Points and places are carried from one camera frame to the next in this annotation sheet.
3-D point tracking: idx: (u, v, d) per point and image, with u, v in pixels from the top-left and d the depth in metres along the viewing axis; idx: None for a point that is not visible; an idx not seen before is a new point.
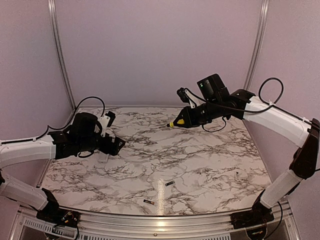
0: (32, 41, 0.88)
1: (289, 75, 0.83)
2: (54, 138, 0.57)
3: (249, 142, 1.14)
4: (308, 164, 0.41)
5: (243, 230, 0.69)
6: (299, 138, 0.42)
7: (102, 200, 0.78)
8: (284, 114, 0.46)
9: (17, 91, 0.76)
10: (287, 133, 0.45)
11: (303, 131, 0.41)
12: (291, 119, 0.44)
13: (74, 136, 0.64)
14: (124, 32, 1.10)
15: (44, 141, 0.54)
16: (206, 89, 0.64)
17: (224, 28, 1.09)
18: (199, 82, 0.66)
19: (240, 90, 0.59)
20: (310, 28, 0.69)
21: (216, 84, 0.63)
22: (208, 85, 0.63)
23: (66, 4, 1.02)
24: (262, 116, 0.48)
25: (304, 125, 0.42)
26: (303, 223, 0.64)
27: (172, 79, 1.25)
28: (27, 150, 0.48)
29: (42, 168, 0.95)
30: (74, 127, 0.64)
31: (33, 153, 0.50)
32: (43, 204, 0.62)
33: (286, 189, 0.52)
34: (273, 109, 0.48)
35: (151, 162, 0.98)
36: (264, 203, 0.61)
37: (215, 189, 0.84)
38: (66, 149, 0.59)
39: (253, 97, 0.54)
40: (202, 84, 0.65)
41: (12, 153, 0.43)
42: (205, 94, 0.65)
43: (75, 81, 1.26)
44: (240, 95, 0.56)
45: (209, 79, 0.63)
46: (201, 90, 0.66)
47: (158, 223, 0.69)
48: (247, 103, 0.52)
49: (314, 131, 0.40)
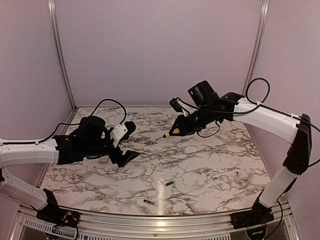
0: (32, 41, 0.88)
1: (290, 74, 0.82)
2: (59, 143, 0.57)
3: (249, 142, 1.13)
4: (300, 160, 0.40)
5: (244, 230, 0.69)
6: (289, 134, 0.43)
7: (102, 200, 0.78)
8: (271, 112, 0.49)
9: (17, 91, 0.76)
10: (276, 130, 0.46)
11: (292, 126, 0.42)
12: (279, 116, 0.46)
13: (78, 141, 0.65)
14: (124, 32, 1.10)
15: (46, 145, 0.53)
16: (196, 96, 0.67)
17: (224, 29, 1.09)
18: (190, 90, 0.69)
19: (228, 94, 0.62)
20: (310, 28, 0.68)
21: (205, 90, 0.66)
22: (198, 92, 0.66)
23: (66, 4, 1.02)
24: (251, 117, 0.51)
25: (293, 121, 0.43)
26: (303, 223, 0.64)
27: (172, 79, 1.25)
28: (29, 153, 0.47)
29: (42, 168, 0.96)
30: (79, 132, 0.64)
31: (34, 156, 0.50)
32: (42, 205, 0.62)
33: (283, 188, 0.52)
34: (261, 109, 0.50)
35: (151, 162, 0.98)
36: (264, 203, 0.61)
37: (215, 189, 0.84)
38: (69, 155, 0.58)
39: (241, 99, 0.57)
40: (192, 92, 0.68)
41: (12, 155, 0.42)
42: (196, 101, 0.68)
43: (76, 81, 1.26)
44: (228, 98, 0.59)
45: (198, 86, 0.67)
46: (192, 97, 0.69)
47: (158, 223, 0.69)
48: (235, 105, 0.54)
49: (303, 125, 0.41)
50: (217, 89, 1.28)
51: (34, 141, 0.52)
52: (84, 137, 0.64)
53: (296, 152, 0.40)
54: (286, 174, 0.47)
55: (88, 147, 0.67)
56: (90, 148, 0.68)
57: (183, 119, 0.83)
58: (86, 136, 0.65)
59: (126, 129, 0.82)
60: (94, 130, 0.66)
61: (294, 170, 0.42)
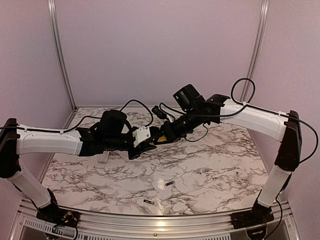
0: (32, 41, 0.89)
1: (290, 74, 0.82)
2: (82, 135, 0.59)
3: (249, 142, 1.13)
4: (291, 156, 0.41)
5: (244, 230, 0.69)
6: (277, 132, 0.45)
7: (102, 200, 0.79)
8: (259, 112, 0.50)
9: (16, 91, 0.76)
10: (265, 129, 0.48)
11: (280, 125, 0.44)
12: (267, 116, 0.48)
13: (101, 135, 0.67)
14: (124, 32, 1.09)
15: (71, 136, 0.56)
16: (182, 100, 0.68)
17: (224, 28, 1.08)
18: (175, 95, 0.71)
19: (214, 96, 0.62)
20: (311, 28, 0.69)
21: (190, 94, 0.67)
22: (183, 96, 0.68)
23: (66, 4, 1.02)
24: (240, 117, 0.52)
25: (280, 119, 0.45)
26: (303, 224, 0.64)
27: (172, 79, 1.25)
28: (53, 141, 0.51)
29: (43, 168, 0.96)
30: (101, 125, 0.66)
31: (58, 145, 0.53)
32: (45, 204, 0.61)
33: (279, 185, 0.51)
34: (248, 109, 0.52)
35: (151, 162, 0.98)
36: (264, 203, 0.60)
37: (215, 188, 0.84)
38: (91, 148, 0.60)
39: (227, 101, 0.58)
40: (178, 96, 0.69)
41: (35, 141, 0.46)
42: (183, 104, 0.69)
43: (76, 81, 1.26)
44: (213, 100, 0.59)
45: (183, 91, 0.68)
46: (178, 102, 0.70)
47: (158, 223, 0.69)
48: (220, 107, 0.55)
49: (291, 122, 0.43)
50: (218, 89, 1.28)
51: (61, 130, 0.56)
52: (107, 130, 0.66)
53: (286, 148, 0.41)
54: (284, 173, 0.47)
55: (109, 140, 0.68)
56: (110, 142, 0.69)
57: (170, 124, 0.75)
58: (108, 128, 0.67)
59: (149, 134, 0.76)
60: (117, 124, 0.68)
61: (286, 167, 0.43)
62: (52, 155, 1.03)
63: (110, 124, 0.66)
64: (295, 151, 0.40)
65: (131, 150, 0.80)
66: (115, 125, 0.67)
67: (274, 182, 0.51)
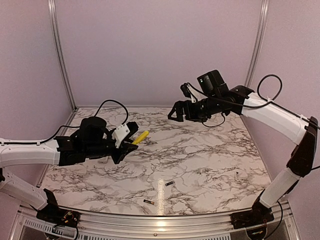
0: (33, 42, 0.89)
1: (289, 74, 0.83)
2: (60, 144, 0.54)
3: (250, 142, 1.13)
4: (304, 163, 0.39)
5: (244, 230, 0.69)
6: (296, 135, 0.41)
7: (102, 200, 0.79)
8: (282, 110, 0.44)
9: (16, 91, 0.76)
10: (284, 130, 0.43)
11: (301, 128, 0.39)
12: (289, 117, 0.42)
13: (80, 144, 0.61)
14: (124, 32, 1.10)
15: (48, 146, 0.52)
16: (206, 84, 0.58)
17: (223, 28, 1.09)
18: (199, 78, 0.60)
19: (239, 86, 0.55)
20: (310, 29, 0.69)
21: (216, 80, 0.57)
22: (208, 80, 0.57)
23: (66, 4, 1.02)
24: (260, 113, 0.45)
25: (301, 124, 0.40)
26: (303, 224, 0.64)
27: (172, 79, 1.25)
28: (31, 152, 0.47)
29: (43, 168, 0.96)
30: (80, 132, 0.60)
31: (36, 157, 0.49)
32: (42, 205, 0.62)
33: (284, 189, 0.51)
34: (271, 105, 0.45)
35: (151, 162, 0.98)
36: (264, 203, 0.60)
37: (215, 188, 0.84)
38: (70, 157, 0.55)
39: (252, 94, 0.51)
40: (202, 79, 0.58)
41: (12, 154, 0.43)
42: (204, 90, 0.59)
43: (75, 81, 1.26)
44: (239, 91, 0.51)
45: (208, 75, 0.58)
46: (200, 87, 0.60)
47: (158, 223, 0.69)
48: (245, 99, 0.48)
49: (311, 129, 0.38)
50: None
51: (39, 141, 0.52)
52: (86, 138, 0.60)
53: (300, 153, 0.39)
54: (291, 177, 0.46)
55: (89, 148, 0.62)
56: (90, 150, 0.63)
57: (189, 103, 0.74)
58: (86, 136, 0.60)
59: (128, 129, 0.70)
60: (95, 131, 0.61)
61: (297, 172, 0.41)
62: None
63: (88, 132, 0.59)
64: (308, 157, 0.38)
65: (115, 153, 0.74)
66: (94, 130, 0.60)
67: (278, 183, 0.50)
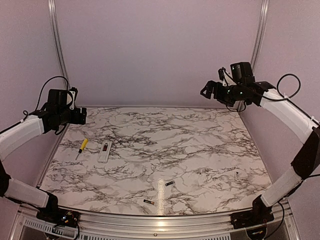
0: (32, 42, 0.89)
1: (289, 73, 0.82)
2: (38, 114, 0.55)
3: (249, 142, 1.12)
4: (308, 164, 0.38)
5: (244, 230, 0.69)
6: (303, 133, 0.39)
7: (102, 200, 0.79)
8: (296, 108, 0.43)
9: (16, 92, 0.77)
10: (294, 127, 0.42)
11: (307, 126, 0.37)
12: (299, 114, 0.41)
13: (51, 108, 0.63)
14: (124, 30, 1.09)
15: (30, 119, 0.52)
16: (236, 72, 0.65)
17: (224, 28, 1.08)
18: (232, 66, 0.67)
19: (263, 82, 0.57)
20: (312, 27, 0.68)
21: (246, 70, 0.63)
22: (238, 69, 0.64)
23: (66, 4, 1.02)
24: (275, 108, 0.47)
25: (310, 121, 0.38)
26: (303, 225, 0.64)
27: (172, 78, 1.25)
28: (20, 132, 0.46)
29: (42, 168, 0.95)
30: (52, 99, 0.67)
31: (26, 132, 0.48)
32: (45, 198, 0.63)
33: (285, 190, 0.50)
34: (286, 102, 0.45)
35: (150, 162, 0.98)
36: (264, 201, 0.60)
37: (214, 188, 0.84)
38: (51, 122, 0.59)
39: (272, 90, 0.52)
40: (234, 67, 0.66)
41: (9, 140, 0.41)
42: (234, 78, 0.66)
43: (75, 81, 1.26)
44: (261, 84, 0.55)
45: (241, 65, 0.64)
46: (231, 73, 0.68)
47: (158, 223, 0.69)
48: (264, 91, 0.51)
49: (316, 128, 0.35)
50: None
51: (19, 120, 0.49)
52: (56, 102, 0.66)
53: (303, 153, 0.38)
54: (293, 178, 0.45)
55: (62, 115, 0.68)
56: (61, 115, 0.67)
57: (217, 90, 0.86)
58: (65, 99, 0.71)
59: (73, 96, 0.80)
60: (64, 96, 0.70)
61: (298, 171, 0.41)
62: (52, 155, 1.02)
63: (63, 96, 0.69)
64: (312, 160, 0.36)
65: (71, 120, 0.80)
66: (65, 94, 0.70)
67: (280, 183, 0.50)
